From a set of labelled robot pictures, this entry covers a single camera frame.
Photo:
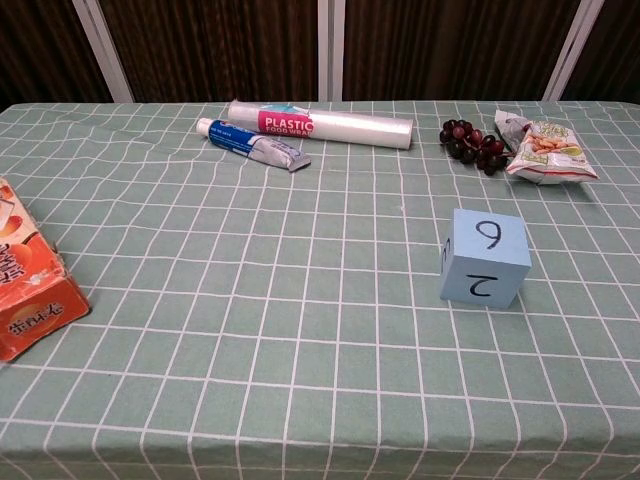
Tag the blue white toothpaste tube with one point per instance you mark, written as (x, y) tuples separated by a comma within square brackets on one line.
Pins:
[(235, 136)]

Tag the green checkered tablecloth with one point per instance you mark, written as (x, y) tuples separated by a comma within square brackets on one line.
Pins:
[(300, 350)]

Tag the plastic food wrap roll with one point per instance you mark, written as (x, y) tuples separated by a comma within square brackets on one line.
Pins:
[(360, 127)]

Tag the white partition frame post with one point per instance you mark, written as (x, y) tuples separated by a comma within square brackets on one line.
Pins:
[(330, 50), (102, 50), (580, 50)]

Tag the nut snack bag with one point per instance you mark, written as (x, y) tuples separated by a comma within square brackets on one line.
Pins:
[(550, 152)]

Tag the dark red grape bunch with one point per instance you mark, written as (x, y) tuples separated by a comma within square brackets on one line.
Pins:
[(470, 146)]

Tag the orange biscuit box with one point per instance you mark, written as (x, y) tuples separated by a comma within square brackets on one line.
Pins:
[(30, 285)]

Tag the blue sticky note pad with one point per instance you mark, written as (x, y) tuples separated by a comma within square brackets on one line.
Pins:
[(487, 240)]

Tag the dark brown partition panel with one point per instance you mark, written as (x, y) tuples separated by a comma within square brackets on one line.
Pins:
[(450, 50), (40, 50), (215, 50), (620, 65)]

